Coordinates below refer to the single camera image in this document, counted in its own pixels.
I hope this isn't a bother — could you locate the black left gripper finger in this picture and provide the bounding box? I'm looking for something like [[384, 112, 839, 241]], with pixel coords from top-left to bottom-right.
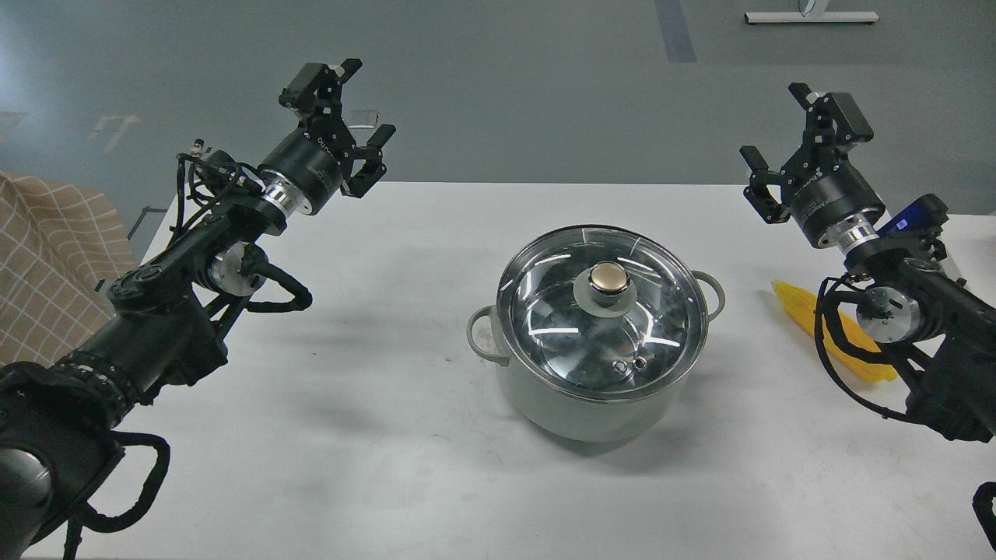
[[279, 59, 363, 130], [341, 124, 396, 198]]

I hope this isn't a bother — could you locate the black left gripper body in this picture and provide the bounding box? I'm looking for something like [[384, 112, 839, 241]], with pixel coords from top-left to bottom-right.
[[258, 110, 366, 216]]

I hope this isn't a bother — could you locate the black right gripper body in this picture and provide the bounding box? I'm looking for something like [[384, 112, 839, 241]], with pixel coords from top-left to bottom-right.
[[786, 152, 885, 248]]

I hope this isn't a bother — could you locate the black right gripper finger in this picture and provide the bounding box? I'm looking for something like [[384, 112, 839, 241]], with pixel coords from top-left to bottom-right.
[[740, 145, 794, 224], [787, 82, 874, 169]]

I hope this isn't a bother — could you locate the glass pot lid gold knob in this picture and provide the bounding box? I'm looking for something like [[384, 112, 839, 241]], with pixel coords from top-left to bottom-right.
[[496, 225, 710, 403]]

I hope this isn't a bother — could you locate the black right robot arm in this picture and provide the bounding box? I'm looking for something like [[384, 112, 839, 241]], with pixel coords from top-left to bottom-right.
[[739, 82, 995, 443]]

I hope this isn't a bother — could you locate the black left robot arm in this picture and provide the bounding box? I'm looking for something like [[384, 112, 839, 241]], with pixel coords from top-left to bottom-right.
[[2, 59, 395, 559]]

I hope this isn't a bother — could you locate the yellow toy corn cob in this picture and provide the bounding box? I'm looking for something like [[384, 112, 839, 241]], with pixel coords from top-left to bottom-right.
[[771, 280, 899, 383]]

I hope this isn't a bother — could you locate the grey steel cooking pot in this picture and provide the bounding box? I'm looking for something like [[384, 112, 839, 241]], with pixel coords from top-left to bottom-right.
[[466, 226, 726, 443]]

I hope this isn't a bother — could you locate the white stand base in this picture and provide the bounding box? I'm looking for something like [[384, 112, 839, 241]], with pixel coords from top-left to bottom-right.
[[743, 1, 881, 25]]

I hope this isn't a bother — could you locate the beige checkered cloth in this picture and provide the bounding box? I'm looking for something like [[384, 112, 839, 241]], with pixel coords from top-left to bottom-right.
[[1, 173, 135, 366]]

